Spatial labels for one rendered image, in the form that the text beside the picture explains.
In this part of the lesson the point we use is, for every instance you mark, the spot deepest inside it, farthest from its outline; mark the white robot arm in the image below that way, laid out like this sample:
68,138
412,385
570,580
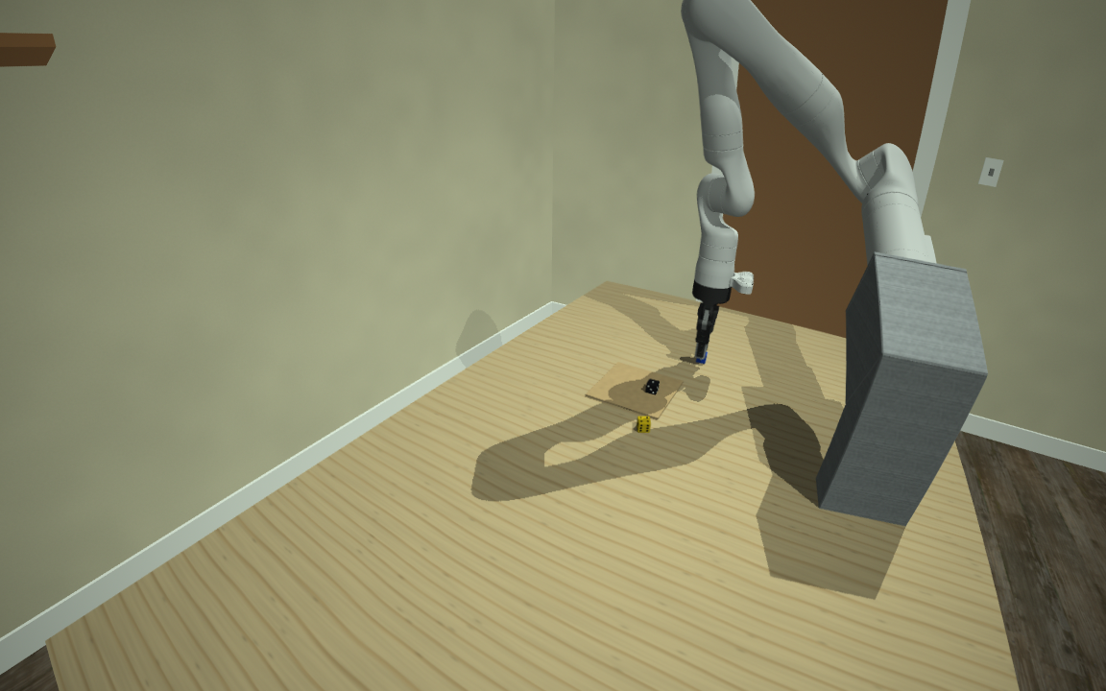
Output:
807,99

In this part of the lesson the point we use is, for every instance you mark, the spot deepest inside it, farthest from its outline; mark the tan flat mat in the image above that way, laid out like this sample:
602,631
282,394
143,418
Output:
624,386

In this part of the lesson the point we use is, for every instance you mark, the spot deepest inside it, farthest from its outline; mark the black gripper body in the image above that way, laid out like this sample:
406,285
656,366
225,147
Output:
710,297

